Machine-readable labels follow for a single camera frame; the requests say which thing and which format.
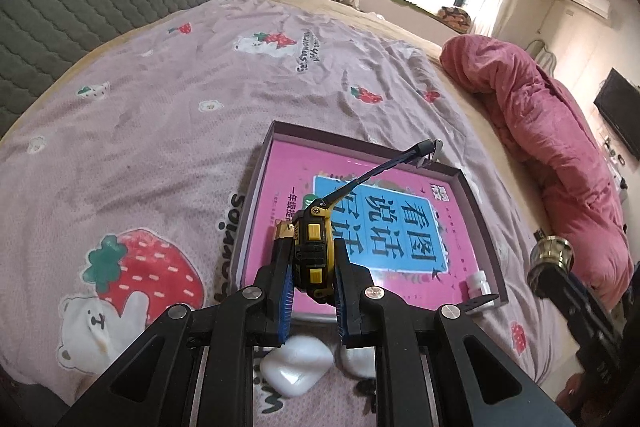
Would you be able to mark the patterned cushion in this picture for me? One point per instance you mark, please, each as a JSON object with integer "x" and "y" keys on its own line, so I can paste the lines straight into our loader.
{"x": 455, "y": 19}

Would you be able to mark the strawberry bear printed blanket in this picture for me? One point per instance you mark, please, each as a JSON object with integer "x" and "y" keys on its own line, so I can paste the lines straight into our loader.
{"x": 150, "y": 132}

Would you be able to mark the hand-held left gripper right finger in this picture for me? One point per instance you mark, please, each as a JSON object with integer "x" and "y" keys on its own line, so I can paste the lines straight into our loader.
{"x": 341, "y": 302}

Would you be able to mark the white capsule case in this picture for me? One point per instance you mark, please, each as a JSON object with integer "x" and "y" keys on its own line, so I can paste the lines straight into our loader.
{"x": 297, "y": 367}

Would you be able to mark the black wall television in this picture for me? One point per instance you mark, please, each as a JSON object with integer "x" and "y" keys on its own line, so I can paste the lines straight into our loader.
{"x": 620, "y": 112}

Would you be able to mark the pink and blue book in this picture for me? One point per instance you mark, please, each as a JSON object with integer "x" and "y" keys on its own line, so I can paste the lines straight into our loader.
{"x": 400, "y": 227}

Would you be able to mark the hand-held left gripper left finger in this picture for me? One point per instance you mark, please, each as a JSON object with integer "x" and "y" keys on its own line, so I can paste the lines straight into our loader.
{"x": 286, "y": 302}

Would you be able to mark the brass door knob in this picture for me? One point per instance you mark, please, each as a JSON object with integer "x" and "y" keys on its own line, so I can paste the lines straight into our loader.
{"x": 552, "y": 249}

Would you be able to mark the metal chair back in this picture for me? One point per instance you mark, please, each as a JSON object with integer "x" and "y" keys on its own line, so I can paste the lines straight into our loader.
{"x": 542, "y": 54}

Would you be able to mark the small white pill bottle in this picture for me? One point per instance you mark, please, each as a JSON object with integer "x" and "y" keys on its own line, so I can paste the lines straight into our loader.
{"x": 481, "y": 286}

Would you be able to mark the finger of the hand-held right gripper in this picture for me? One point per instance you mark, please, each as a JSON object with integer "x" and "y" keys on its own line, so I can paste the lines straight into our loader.
{"x": 577, "y": 294}
{"x": 542, "y": 285}

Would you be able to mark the grey cardboard box tray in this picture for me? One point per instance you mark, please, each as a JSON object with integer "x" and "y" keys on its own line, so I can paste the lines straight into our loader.
{"x": 256, "y": 187}

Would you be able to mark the pink quilt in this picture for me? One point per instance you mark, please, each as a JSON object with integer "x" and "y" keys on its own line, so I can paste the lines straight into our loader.
{"x": 540, "y": 132}

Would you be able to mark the yellow black tape measure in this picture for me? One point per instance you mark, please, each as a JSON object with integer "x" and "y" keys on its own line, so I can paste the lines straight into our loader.
{"x": 312, "y": 257}

